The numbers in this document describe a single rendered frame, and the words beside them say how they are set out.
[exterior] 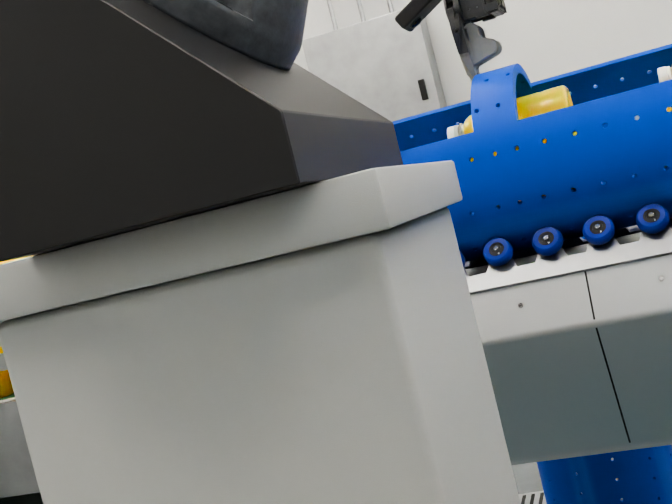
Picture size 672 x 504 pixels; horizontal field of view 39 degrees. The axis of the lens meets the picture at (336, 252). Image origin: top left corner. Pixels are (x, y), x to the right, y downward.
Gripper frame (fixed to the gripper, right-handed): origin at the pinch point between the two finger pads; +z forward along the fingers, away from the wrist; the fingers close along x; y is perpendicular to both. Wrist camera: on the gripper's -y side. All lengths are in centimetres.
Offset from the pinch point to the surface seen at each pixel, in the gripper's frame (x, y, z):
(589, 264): -11.9, 12.6, 31.5
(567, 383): -11.2, 5.5, 48.2
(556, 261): -10.9, 8.0, 30.2
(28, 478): -23, -86, 47
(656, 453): 48, 9, 79
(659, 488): 46, 9, 86
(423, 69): 302, -83, -41
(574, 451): -7, 3, 60
